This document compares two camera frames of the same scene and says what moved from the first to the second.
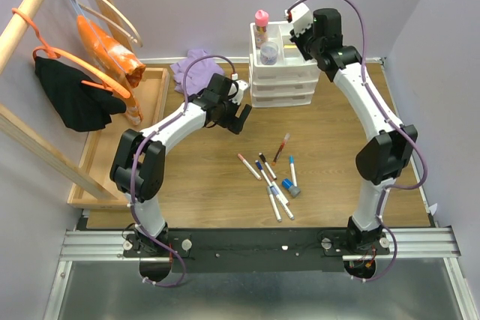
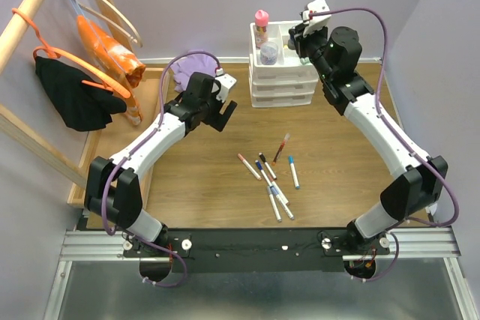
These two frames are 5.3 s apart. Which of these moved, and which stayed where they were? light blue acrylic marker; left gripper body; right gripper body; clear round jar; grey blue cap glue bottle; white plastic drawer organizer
Moved: grey blue cap glue bottle; left gripper body
Stayed: light blue acrylic marker; clear round jar; white plastic drawer organizer; right gripper body
